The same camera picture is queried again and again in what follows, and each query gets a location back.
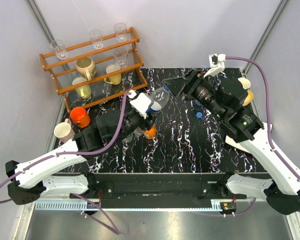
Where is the yellow mug on shelf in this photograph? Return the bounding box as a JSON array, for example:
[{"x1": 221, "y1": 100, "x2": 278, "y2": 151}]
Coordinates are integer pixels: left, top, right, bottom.
[{"x1": 104, "y1": 64, "x2": 122, "y2": 85}]

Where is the wooden three-tier shelf rack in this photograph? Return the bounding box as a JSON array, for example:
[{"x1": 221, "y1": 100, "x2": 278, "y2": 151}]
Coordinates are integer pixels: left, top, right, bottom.
[{"x1": 39, "y1": 27, "x2": 148, "y2": 112}]

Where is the Pepsi bottle blue cap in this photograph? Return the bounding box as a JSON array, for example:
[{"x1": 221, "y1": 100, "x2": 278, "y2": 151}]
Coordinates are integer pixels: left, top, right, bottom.
[{"x1": 147, "y1": 85, "x2": 170, "y2": 114}]

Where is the clear glass middle shelf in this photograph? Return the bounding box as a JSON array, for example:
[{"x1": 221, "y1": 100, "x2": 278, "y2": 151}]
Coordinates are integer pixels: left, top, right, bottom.
[{"x1": 112, "y1": 48, "x2": 128, "y2": 69}]

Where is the clear glass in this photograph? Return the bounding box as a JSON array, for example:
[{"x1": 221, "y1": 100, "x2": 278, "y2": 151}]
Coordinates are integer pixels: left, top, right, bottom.
[
  {"x1": 113, "y1": 23, "x2": 127, "y2": 43},
  {"x1": 49, "y1": 39, "x2": 68, "y2": 60},
  {"x1": 89, "y1": 29, "x2": 104, "y2": 50}
]

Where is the pale green mug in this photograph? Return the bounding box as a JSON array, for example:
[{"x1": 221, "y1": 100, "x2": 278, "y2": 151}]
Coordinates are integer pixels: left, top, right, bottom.
[{"x1": 72, "y1": 76, "x2": 91, "y2": 99}]

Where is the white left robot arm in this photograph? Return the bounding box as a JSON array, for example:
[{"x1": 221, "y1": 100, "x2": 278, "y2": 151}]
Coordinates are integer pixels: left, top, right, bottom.
[{"x1": 5, "y1": 109, "x2": 159, "y2": 205}]

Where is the blue cup white inside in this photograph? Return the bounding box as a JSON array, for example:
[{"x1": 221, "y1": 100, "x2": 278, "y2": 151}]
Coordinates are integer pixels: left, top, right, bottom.
[{"x1": 238, "y1": 77, "x2": 251, "y2": 90}]

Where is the clear blue water bottle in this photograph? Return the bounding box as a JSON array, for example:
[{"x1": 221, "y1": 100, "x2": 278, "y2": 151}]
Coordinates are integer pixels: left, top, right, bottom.
[{"x1": 193, "y1": 99, "x2": 203, "y2": 112}]

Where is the green label water bottle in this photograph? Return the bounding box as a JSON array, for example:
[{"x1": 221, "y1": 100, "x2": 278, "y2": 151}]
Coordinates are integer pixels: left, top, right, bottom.
[{"x1": 122, "y1": 133, "x2": 134, "y2": 144}]

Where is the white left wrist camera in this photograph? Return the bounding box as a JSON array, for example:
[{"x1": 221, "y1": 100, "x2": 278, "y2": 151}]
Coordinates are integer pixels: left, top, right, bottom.
[{"x1": 128, "y1": 89, "x2": 154, "y2": 119}]

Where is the clear glass top right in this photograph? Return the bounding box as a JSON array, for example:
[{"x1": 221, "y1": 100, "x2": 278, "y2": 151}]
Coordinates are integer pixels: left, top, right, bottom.
[{"x1": 113, "y1": 23, "x2": 127, "y2": 43}]

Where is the orange juice bottle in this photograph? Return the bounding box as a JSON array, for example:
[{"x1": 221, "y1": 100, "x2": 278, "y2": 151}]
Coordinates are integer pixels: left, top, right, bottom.
[{"x1": 144, "y1": 124, "x2": 157, "y2": 140}]

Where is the clear glass top left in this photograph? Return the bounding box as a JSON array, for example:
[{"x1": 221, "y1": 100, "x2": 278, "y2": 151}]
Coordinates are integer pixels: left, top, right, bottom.
[{"x1": 49, "y1": 39, "x2": 68, "y2": 60}]

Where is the orange mug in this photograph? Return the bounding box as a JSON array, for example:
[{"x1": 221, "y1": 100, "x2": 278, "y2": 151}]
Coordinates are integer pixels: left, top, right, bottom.
[{"x1": 70, "y1": 106, "x2": 91, "y2": 128}]

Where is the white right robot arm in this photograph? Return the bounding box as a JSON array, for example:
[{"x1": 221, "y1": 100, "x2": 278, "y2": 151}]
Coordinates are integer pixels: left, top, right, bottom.
[{"x1": 163, "y1": 69, "x2": 300, "y2": 215}]

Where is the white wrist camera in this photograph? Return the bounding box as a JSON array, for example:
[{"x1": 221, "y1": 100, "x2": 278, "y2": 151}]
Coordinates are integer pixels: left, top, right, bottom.
[
  {"x1": 203, "y1": 53, "x2": 226, "y2": 78},
  {"x1": 128, "y1": 89, "x2": 154, "y2": 119}
]

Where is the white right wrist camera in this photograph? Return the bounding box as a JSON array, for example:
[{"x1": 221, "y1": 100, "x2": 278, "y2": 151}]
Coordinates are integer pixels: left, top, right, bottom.
[{"x1": 203, "y1": 53, "x2": 226, "y2": 78}]

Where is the beige ceramic mug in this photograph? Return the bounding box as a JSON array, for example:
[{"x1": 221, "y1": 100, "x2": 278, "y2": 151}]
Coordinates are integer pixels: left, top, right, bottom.
[{"x1": 75, "y1": 57, "x2": 96, "y2": 81}]

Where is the yellow saucer plate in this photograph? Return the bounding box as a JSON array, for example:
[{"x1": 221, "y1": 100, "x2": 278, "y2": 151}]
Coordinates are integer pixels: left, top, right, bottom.
[{"x1": 242, "y1": 89, "x2": 254, "y2": 106}]

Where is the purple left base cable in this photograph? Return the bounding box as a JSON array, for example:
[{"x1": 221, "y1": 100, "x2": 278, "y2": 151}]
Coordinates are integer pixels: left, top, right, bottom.
[{"x1": 72, "y1": 192, "x2": 121, "y2": 235}]

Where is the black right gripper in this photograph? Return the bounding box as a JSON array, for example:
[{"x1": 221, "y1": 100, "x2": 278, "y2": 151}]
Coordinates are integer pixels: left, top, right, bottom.
[{"x1": 161, "y1": 67, "x2": 226, "y2": 120}]

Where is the clear glass top middle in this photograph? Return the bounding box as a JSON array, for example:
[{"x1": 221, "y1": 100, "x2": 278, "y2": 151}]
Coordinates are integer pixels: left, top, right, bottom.
[{"x1": 89, "y1": 29, "x2": 104, "y2": 50}]

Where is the pink mug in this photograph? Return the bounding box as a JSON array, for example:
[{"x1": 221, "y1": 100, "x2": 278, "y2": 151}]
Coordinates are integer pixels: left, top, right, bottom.
[{"x1": 53, "y1": 118, "x2": 75, "y2": 143}]

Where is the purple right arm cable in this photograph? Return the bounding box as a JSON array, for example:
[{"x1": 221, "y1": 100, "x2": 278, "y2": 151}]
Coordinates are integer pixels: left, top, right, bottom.
[{"x1": 224, "y1": 56, "x2": 300, "y2": 216}]

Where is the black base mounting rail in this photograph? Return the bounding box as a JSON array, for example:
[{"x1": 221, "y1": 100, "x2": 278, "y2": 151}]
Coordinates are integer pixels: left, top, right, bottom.
[{"x1": 52, "y1": 172, "x2": 248, "y2": 210}]

